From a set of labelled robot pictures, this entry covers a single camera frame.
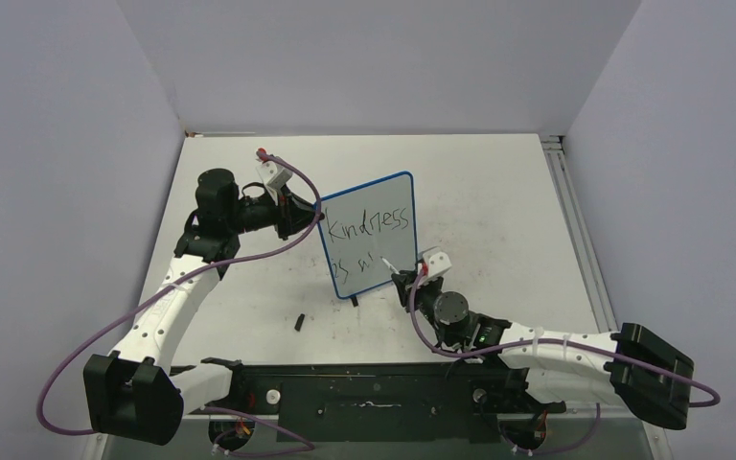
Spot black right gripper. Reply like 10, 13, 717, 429
395, 269, 458, 347

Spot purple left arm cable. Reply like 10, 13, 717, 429
34, 150, 322, 438

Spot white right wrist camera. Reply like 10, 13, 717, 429
419, 246, 452, 280

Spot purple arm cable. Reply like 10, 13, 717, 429
34, 150, 322, 438
408, 269, 722, 409

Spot blue framed whiteboard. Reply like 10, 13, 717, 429
317, 171, 418, 300

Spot black marker cap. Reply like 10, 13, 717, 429
294, 313, 306, 332

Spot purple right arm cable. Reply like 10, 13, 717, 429
408, 269, 722, 409

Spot aluminium rail right side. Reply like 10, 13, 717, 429
540, 135, 618, 332

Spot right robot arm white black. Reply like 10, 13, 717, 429
391, 270, 694, 430

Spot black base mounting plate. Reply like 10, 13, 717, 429
210, 362, 566, 444

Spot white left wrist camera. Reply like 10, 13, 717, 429
256, 148, 293, 191

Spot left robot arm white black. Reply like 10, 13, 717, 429
83, 160, 320, 446

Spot white marker pen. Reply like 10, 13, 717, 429
380, 257, 400, 274

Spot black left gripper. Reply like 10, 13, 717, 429
226, 184, 324, 242

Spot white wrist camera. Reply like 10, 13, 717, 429
419, 246, 452, 280
256, 148, 293, 191

